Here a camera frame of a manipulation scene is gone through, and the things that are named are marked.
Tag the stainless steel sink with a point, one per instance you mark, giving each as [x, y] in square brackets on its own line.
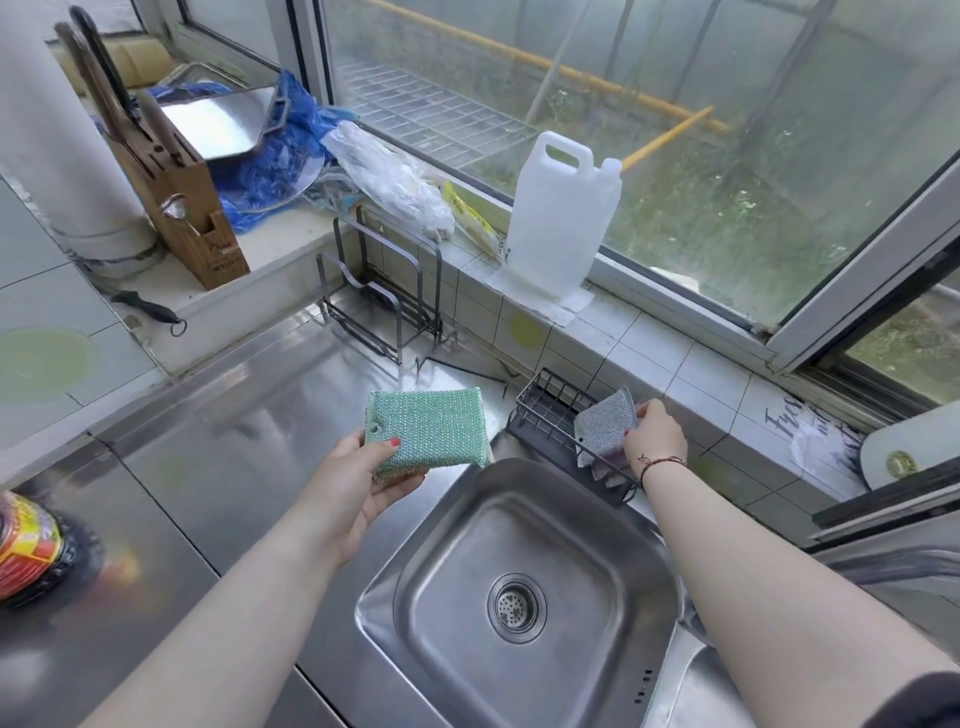
[525, 604]

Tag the round steel plate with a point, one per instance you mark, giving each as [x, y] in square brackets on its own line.
[289, 184]

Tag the green scouring sponge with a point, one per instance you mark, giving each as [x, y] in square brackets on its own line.
[428, 430]

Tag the white printed plastic bag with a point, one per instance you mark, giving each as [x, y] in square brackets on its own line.
[825, 442]

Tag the person's right fingers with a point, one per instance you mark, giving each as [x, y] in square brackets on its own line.
[646, 414]

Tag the black metal dish rack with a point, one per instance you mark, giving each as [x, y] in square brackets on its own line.
[382, 289]

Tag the person's left thumb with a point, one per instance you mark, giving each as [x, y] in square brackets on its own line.
[374, 452]

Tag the yellow packet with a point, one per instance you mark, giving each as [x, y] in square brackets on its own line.
[471, 221]

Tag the red yellow labelled container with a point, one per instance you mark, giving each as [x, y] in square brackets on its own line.
[28, 546]

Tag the person's left forearm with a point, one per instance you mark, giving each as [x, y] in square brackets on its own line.
[219, 634]

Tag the white pipe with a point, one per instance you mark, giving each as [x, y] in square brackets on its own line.
[64, 142]

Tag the yellow gas pipe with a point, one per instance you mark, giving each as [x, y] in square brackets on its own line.
[577, 75]

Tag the sink drain strainer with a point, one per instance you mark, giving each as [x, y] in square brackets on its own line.
[516, 608]

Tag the grey scouring sponge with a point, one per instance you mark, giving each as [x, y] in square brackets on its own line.
[605, 431]

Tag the person's right forearm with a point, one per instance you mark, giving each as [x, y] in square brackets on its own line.
[770, 611]

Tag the white plastic jug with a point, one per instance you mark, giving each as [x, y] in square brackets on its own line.
[562, 214]

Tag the person's left hand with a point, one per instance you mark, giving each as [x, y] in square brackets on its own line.
[341, 501]

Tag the wooden knife block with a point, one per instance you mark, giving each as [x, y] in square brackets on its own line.
[186, 217]

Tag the window frame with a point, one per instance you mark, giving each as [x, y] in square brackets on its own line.
[750, 285]

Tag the blue plastic bag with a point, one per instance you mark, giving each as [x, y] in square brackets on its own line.
[277, 154]

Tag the person's right hand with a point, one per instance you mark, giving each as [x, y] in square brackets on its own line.
[657, 439]

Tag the clear plastic bag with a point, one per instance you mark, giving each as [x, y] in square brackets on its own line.
[391, 180]

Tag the white cutting board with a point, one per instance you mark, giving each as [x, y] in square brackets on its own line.
[911, 446]

